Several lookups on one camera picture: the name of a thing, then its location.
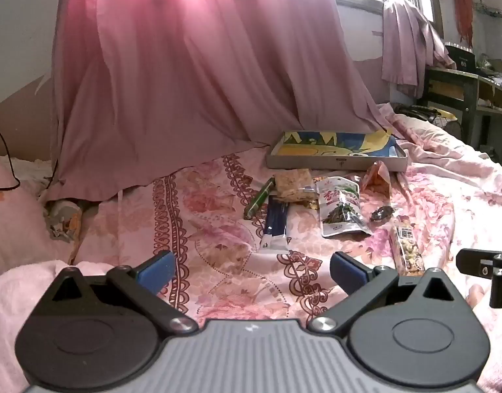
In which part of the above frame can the small pink curtain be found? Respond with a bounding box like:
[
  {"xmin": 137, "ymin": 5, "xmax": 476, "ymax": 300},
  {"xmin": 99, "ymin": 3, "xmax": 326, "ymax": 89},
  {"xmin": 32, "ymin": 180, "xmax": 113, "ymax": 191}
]
[{"xmin": 380, "ymin": 0, "xmax": 456, "ymax": 99}]

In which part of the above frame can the pink floral bedsheet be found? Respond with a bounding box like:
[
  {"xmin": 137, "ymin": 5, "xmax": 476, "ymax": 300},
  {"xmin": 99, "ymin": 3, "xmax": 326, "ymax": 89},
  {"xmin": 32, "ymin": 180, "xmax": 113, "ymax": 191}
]
[{"xmin": 42, "ymin": 102, "xmax": 502, "ymax": 336}]

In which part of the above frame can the red hanging decoration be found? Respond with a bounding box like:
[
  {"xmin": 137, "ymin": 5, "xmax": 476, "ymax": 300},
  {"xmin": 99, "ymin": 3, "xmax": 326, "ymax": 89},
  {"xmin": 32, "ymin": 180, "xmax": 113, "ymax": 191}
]
[{"xmin": 450, "ymin": 0, "xmax": 475, "ymax": 50}]

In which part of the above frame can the fluffy pink blanket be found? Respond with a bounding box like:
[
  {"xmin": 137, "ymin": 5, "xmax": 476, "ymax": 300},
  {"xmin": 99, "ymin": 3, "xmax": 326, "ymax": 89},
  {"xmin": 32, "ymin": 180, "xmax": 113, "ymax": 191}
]
[{"xmin": 0, "ymin": 260, "xmax": 112, "ymax": 393}]

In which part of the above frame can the small dark snack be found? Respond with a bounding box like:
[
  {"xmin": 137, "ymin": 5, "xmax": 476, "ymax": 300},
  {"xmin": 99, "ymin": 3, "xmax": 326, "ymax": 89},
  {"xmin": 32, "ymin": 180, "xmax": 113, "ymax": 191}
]
[{"xmin": 369, "ymin": 206, "xmax": 404, "ymax": 224}]

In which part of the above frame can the green stick snack packet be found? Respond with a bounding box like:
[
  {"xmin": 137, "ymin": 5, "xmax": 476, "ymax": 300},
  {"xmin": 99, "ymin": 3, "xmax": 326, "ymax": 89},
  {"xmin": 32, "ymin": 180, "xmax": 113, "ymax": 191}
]
[{"xmin": 243, "ymin": 177, "xmax": 276, "ymax": 220}]

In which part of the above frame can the dark blue snack packet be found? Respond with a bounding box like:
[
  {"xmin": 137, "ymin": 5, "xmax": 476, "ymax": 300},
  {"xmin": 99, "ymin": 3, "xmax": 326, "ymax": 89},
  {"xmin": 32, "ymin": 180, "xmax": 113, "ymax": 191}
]
[{"xmin": 259, "ymin": 196, "xmax": 293, "ymax": 254}]

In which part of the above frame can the white and green snack pouch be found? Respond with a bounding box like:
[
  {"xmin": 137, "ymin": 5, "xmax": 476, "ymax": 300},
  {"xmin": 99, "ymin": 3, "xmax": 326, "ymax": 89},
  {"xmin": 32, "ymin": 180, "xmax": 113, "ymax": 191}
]
[{"xmin": 317, "ymin": 175, "xmax": 372, "ymax": 239}]

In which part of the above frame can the dark wooden desk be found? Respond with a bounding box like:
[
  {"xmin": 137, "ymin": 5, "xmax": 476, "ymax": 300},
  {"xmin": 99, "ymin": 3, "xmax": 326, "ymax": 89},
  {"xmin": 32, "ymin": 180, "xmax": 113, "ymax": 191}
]
[{"xmin": 417, "ymin": 67, "xmax": 502, "ymax": 164}]

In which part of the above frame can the black box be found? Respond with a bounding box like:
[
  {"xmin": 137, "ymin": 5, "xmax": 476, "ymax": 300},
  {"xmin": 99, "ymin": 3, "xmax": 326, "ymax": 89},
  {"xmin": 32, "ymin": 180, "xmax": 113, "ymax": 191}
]
[{"xmin": 444, "ymin": 44, "xmax": 477, "ymax": 72}]

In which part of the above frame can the pink pillow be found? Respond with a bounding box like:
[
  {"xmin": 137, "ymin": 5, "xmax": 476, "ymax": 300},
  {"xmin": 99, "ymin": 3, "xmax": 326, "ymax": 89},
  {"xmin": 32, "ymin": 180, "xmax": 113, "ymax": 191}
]
[{"xmin": 0, "ymin": 151, "xmax": 75, "ymax": 279}]

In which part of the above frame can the clear beige cracker packet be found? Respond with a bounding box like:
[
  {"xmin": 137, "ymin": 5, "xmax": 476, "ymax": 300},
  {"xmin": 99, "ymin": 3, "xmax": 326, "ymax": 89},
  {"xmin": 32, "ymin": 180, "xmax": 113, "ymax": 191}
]
[{"xmin": 273, "ymin": 168, "xmax": 319, "ymax": 203}]

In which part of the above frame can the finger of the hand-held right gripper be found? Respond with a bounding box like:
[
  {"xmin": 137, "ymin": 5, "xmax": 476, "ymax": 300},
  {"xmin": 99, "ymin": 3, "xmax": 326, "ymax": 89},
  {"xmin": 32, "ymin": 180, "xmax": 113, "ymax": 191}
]
[{"xmin": 456, "ymin": 248, "xmax": 502, "ymax": 309}]

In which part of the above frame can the black wire fan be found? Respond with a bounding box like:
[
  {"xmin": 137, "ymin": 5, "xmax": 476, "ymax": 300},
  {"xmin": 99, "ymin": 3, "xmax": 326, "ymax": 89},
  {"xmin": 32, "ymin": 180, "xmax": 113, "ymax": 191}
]
[{"xmin": 392, "ymin": 103, "xmax": 460, "ymax": 136}]

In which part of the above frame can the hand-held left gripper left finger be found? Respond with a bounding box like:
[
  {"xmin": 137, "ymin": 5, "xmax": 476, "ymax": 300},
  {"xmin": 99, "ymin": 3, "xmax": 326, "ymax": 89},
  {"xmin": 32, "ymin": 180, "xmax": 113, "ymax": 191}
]
[{"xmin": 42, "ymin": 250, "xmax": 198, "ymax": 335}]

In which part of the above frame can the colourful printed cardboard tray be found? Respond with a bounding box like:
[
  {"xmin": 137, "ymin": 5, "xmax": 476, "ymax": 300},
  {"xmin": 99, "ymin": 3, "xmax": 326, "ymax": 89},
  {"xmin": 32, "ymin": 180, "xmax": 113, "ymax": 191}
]
[{"xmin": 265, "ymin": 130, "xmax": 408, "ymax": 173}]

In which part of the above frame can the grey patterned cloth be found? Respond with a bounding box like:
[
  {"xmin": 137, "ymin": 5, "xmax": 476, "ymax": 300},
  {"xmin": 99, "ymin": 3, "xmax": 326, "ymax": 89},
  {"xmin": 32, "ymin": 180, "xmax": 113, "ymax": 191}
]
[{"xmin": 44, "ymin": 198, "xmax": 86, "ymax": 240}]

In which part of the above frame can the orange snack packet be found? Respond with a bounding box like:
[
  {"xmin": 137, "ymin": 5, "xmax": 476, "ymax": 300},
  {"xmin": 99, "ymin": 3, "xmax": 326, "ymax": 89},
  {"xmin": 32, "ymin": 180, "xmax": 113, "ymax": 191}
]
[{"xmin": 359, "ymin": 160, "xmax": 393, "ymax": 193}]

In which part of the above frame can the black cable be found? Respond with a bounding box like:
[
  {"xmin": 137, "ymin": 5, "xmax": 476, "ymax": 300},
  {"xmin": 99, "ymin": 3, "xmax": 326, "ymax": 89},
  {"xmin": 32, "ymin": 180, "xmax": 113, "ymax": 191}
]
[{"xmin": 0, "ymin": 122, "xmax": 21, "ymax": 192}]

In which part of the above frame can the white lace cloth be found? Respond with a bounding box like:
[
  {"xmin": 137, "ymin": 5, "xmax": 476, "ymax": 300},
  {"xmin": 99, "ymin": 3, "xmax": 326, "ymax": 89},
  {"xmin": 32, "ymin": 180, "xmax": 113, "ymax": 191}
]
[{"xmin": 5, "ymin": 158, "xmax": 55, "ymax": 181}]

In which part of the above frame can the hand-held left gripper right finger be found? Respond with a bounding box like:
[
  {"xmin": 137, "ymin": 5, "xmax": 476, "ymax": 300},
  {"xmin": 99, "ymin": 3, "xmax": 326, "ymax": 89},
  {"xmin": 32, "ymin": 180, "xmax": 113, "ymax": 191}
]
[{"xmin": 308, "ymin": 251, "xmax": 467, "ymax": 335}]

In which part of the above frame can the long clear nut bar packet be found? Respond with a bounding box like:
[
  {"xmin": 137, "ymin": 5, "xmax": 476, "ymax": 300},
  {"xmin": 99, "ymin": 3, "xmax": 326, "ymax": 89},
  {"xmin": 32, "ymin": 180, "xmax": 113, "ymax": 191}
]
[{"xmin": 388, "ymin": 217, "xmax": 428, "ymax": 277}]

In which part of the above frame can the large pink curtain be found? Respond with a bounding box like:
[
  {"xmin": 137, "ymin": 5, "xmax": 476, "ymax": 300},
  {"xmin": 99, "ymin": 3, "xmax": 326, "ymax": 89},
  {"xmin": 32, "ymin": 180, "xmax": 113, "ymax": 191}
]
[{"xmin": 46, "ymin": 0, "xmax": 393, "ymax": 203}]

